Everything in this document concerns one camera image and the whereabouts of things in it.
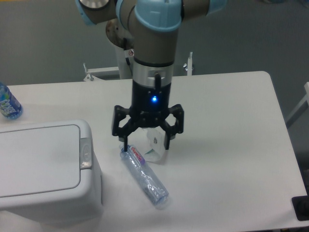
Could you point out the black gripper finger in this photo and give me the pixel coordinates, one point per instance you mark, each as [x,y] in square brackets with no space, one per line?
[133,123]
[171,131]

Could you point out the crumpled white paper carton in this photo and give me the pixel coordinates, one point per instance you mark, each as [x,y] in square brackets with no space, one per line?
[150,143]

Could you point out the blue labelled water bottle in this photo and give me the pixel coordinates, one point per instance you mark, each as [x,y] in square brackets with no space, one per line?
[10,107]

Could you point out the white push-lid trash can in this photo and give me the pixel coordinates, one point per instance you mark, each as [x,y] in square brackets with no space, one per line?
[49,172]

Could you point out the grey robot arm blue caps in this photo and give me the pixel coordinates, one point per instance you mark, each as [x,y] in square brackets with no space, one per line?
[154,26]

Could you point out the black object at table corner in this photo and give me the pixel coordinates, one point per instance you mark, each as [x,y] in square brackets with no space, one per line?
[301,207]

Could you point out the white frame at right edge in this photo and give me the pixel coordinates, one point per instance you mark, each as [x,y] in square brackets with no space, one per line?
[299,109]

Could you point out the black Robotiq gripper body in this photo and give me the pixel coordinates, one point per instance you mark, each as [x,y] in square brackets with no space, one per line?
[148,105]

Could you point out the clear empty plastic water bottle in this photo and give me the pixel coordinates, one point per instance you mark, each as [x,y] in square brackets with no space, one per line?
[147,180]

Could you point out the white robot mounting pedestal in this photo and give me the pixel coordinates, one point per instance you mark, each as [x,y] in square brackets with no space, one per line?
[120,62]

